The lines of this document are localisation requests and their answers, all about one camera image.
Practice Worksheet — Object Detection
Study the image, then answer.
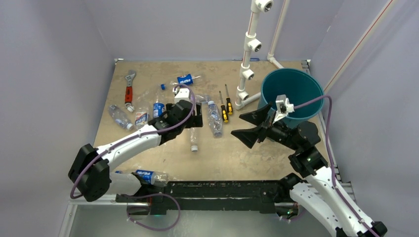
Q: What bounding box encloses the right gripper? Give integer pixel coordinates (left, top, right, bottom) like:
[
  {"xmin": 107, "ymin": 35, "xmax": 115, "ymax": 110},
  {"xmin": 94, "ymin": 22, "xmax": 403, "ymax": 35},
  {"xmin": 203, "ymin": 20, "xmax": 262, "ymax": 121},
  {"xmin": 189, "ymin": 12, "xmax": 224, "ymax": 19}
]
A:
[{"xmin": 231, "ymin": 101, "xmax": 299, "ymax": 151}]

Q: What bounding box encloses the Pepsi bottle blue cap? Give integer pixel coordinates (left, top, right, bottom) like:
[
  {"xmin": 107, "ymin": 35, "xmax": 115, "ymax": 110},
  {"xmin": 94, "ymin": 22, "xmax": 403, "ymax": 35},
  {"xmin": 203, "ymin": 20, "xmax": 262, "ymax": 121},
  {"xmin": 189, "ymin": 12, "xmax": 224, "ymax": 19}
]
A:
[{"xmin": 152, "ymin": 84, "xmax": 167, "ymax": 118}]

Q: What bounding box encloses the clear bottle light-blue cap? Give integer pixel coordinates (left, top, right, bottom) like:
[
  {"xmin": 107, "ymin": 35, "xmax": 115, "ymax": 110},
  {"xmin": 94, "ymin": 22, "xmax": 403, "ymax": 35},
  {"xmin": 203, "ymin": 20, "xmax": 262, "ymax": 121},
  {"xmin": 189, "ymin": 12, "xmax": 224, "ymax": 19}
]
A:
[{"xmin": 208, "ymin": 100, "xmax": 223, "ymax": 138}]

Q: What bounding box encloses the red cap clear bottle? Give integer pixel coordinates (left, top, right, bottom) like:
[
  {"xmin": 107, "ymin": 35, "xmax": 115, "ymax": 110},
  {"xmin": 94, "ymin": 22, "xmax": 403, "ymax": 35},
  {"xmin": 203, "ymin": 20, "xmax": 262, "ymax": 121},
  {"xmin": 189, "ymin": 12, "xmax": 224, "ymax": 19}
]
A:
[{"xmin": 190, "ymin": 128, "xmax": 199, "ymax": 152}]

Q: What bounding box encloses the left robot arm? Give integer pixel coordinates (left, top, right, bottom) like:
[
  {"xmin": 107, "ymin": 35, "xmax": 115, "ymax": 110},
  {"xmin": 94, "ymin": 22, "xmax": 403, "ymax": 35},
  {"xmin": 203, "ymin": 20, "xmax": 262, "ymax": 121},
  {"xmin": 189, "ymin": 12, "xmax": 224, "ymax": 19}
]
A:
[{"xmin": 68, "ymin": 100, "xmax": 203, "ymax": 202}]

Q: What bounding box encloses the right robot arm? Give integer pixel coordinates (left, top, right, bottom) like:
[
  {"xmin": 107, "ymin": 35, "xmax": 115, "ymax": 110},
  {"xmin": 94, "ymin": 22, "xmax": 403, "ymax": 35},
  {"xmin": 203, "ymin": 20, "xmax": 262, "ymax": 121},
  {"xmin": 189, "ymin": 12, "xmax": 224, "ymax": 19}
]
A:
[{"xmin": 231, "ymin": 104, "xmax": 388, "ymax": 237}]

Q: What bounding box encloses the teal plastic bin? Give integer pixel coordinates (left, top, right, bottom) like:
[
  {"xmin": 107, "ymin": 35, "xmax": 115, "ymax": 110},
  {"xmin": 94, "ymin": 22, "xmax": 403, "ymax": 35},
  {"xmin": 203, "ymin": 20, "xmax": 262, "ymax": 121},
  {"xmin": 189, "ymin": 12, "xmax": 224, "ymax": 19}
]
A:
[{"xmin": 258, "ymin": 68, "xmax": 324, "ymax": 128}]

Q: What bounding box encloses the clear bottle red logo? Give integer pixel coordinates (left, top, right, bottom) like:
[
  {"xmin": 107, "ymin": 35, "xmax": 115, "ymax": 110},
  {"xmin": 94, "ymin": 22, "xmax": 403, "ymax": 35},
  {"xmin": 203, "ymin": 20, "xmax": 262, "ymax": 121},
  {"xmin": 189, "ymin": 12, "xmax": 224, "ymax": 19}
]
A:
[{"xmin": 195, "ymin": 94, "xmax": 212, "ymax": 104}]

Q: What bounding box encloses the left yellow-black screwdriver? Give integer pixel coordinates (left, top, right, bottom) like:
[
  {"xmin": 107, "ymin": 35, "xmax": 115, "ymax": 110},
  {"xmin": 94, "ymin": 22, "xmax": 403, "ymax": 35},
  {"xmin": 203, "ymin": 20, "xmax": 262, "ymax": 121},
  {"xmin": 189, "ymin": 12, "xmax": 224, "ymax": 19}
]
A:
[{"xmin": 219, "ymin": 91, "xmax": 229, "ymax": 123}]

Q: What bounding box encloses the yellow-black screwdriver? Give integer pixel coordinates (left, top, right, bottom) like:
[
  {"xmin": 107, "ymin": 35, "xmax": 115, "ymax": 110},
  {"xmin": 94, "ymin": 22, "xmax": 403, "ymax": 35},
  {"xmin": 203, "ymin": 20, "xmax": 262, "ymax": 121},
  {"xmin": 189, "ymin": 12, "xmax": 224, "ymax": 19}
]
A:
[
  {"xmin": 219, "ymin": 91, "xmax": 229, "ymax": 123},
  {"xmin": 225, "ymin": 84, "xmax": 233, "ymax": 115}
]

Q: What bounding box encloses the right yellow-black screwdriver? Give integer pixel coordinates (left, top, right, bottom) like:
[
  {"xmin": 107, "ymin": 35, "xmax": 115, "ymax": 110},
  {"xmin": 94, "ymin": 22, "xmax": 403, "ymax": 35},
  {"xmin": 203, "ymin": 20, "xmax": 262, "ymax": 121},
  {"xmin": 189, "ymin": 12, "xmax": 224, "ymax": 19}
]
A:
[{"xmin": 225, "ymin": 84, "xmax": 233, "ymax": 115}]

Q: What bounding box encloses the Pepsi bottle at back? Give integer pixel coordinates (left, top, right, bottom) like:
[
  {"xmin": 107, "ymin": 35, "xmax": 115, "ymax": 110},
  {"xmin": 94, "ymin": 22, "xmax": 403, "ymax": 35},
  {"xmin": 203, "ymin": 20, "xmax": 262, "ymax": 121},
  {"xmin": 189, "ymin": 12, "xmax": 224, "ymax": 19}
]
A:
[{"xmin": 169, "ymin": 74, "xmax": 203, "ymax": 86}]

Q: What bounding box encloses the clear bottle blue-orange label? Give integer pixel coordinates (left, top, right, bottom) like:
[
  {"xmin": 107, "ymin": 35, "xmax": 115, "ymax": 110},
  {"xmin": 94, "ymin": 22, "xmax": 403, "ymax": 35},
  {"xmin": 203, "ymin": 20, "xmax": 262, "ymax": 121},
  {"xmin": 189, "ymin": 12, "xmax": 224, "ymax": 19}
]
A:
[{"xmin": 134, "ymin": 99, "xmax": 150, "ymax": 130}]

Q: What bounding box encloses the small clear bottle far left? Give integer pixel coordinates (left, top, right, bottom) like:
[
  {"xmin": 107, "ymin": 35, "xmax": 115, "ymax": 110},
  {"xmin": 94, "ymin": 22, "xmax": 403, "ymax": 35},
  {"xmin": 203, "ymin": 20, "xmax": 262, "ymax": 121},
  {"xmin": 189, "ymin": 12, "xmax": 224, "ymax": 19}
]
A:
[{"xmin": 108, "ymin": 105, "xmax": 134, "ymax": 131}]

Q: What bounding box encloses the Pepsi bottle near base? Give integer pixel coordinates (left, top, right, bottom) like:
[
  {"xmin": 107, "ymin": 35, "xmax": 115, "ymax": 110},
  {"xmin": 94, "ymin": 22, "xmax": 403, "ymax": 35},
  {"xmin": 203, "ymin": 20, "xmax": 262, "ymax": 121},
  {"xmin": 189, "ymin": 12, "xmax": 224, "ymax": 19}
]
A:
[{"xmin": 134, "ymin": 169, "xmax": 169, "ymax": 187}]

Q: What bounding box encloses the white PVC pipe stand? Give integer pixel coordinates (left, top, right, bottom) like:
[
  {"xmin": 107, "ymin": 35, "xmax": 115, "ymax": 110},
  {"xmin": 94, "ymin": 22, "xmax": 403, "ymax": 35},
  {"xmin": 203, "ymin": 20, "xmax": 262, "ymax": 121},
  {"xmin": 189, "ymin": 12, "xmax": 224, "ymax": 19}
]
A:
[{"xmin": 234, "ymin": 0, "xmax": 273, "ymax": 110}]

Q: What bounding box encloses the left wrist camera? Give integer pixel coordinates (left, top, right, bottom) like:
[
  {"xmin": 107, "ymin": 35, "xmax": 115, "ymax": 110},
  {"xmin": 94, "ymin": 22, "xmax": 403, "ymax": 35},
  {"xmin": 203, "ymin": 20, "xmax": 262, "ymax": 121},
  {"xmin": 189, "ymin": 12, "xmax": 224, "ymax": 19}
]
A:
[{"xmin": 174, "ymin": 88, "xmax": 191, "ymax": 103}]

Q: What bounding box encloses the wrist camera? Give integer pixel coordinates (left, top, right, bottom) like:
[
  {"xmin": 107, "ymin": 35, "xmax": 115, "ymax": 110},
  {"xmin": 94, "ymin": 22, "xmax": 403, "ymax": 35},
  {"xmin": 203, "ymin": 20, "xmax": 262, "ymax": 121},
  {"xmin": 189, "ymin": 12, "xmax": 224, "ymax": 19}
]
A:
[
  {"xmin": 273, "ymin": 94, "xmax": 294, "ymax": 123},
  {"xmin": 174, "ymin": 88, "xmax": 191, "ymax": 103}
]

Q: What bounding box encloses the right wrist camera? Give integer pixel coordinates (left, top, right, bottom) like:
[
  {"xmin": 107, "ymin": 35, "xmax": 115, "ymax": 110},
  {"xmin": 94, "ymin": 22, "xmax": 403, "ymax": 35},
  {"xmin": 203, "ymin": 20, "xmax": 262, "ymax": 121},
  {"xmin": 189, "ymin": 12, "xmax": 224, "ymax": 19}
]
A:
[{"xmin": 273, "ymin": 94, "xmax": 294, "ymax": 123}]

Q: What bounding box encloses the red handled adjustable wrench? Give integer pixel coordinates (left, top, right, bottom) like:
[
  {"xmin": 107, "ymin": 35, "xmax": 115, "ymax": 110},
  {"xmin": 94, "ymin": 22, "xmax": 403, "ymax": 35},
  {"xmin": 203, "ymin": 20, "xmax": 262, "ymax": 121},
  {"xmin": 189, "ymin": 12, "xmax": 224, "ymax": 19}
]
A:
[{"xmin": 125, "ymin": 70, "xmax": 136, "ymax": 113}]

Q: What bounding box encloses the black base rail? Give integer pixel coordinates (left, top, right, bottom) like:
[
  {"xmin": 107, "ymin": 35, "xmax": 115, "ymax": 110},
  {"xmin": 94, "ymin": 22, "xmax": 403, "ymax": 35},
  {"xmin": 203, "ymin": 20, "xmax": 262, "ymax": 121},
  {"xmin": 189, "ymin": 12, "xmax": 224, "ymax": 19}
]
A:
[{"xmin": 116, "ymin": 178, "xmax": 296, "ymax": 215}]

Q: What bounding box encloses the white pipe on wall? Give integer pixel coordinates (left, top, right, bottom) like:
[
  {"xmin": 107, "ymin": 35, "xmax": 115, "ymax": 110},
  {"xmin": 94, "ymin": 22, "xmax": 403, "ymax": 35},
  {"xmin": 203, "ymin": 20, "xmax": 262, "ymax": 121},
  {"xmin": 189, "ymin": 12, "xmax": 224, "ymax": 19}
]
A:
[{"xmin": 267, "ymin": 0, "xmax": 290, "ymax": 69}]

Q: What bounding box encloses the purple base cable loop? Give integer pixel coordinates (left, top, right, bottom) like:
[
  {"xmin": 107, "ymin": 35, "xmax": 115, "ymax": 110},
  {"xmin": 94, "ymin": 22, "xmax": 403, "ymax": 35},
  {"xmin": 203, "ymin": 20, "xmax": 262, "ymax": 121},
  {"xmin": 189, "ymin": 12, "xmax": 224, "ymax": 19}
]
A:
[{"xmin": 126, "ymin": 194, "xmax": 181, "ymax": 232}]

